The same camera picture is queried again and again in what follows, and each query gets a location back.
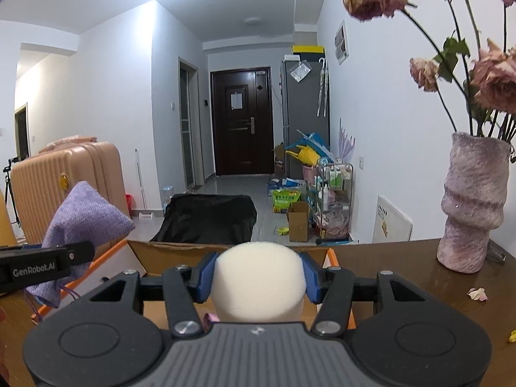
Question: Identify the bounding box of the dried rose bouquet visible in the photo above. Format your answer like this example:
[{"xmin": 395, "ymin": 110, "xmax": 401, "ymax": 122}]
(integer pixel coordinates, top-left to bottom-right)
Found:
[{"xmin": 342, "ymin": 0, "xmax": 516, "ymax": 143}]

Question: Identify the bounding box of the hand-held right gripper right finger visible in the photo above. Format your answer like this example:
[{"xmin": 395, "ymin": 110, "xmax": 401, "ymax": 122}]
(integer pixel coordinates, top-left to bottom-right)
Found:
[{"xmin": 299, "ymin": 251, "xmax": 428, "ymax": 336}]

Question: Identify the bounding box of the white hanging umbrella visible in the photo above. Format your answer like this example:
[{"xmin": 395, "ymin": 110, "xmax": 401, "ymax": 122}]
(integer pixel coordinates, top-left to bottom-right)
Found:
[{"xmin": 317, "ymin": 58, "xmax": 330, "ymax": 118}]

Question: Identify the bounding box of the pink textured vase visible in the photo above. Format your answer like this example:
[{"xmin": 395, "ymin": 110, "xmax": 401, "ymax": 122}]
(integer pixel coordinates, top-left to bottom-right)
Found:
[{"xmin": 437, "ymin": 131, "xmax": 512, "ymax": 274}]

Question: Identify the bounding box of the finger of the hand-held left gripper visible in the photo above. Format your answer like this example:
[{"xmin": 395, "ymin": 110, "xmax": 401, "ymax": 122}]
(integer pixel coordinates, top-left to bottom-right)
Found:
[{"xmin": 40, "ymin": 241, "xmax": 96, "ymax": 280}]

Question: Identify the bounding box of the metal utility cart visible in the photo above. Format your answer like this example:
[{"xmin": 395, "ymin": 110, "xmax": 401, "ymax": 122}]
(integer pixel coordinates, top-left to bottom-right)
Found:
[{"xmin": 306, "ymin": 163, "xmax": 355, "ymax": 245}]

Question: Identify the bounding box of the black tripod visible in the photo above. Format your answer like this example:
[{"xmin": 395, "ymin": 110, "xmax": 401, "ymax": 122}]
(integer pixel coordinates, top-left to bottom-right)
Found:
[{"xmin": 3, "ymin": 159, "xmax": 22, "ymax": 229}]

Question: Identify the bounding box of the dark brown door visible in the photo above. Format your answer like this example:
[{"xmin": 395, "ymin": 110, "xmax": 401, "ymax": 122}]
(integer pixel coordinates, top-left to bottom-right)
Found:
[{"xmin": 210, "ymin": 66, "xmax": 276, "ymax": 177}]

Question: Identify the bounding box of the green printed bag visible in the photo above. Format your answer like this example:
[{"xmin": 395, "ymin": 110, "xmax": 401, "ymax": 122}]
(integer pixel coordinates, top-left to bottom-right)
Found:
[{"xmin": 272, "ymin": 189, "xmax": 302, "ymax": 214}]

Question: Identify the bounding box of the purple drawstring pouch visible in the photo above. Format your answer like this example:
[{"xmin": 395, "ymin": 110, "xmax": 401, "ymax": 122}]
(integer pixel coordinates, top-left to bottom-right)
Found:
[{"xmin": 25, "ymin": 181, "xmax": 135, "ymax": 312}]

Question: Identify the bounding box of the red cardboard box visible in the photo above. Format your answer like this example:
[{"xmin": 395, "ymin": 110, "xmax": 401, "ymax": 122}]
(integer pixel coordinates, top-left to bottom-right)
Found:
[{"xmin": 30, "ymin": 237, "xmax": 357, "ymax": 332}]

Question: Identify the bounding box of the white foam cylinder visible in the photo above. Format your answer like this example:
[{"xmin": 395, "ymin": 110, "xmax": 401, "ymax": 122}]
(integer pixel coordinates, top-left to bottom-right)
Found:
[{"xmin": 212, "ymin": 242, "xmax": 308, "ymax": 324}]

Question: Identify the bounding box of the pink ribbed suitcase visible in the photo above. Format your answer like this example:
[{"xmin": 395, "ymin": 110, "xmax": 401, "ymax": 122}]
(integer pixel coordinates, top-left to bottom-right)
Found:
[{"xmin": 10, "ymin": 139, "xmax": 132, "ymax": 247}]

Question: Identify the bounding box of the purple feather decoration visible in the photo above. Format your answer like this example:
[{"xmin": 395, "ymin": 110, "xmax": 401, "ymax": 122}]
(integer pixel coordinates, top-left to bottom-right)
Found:
[{"xmin": 339, "ymin": 118, "xmax": 356, "ymax": 164}]

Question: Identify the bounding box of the framed wall picture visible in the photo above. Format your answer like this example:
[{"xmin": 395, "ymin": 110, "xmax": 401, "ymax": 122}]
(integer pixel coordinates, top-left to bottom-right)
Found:
[{"xmin": 334, "ymin": 20, "xmax": 350, "ymax": 65}]

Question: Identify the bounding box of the small brown cardboard box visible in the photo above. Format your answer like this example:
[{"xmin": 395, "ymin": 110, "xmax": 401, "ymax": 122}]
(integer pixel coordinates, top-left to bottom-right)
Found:
[{"xmin": 286, "ymin": 201, "xmax": 311, "ymax": 243}]

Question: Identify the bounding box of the grey refrigerator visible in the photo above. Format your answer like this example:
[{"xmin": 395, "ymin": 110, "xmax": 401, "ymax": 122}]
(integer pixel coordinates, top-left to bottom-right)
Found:
[{"xmin": 281, "ymin": 57, "xmax": 330, "ymax": 179}]

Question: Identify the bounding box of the white wall panel heater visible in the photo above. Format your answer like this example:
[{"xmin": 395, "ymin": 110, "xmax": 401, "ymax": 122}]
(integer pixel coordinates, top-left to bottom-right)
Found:
[{"xmin": 376, "ymin": 194, "xmax": 414, "ymax": 244}]

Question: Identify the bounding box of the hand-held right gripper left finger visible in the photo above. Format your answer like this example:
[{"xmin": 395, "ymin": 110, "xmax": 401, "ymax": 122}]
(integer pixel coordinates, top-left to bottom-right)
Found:
[{"xmin": 86, "ymin": 251, "xmax": 220, "ymax": 337}]

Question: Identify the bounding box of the blue and yellow clutter pile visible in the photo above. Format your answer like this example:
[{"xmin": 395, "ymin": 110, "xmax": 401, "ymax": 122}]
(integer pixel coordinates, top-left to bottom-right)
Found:
[{"xmin": 284, "ymin": 129, "xmax": 336, "ymax": 167}]

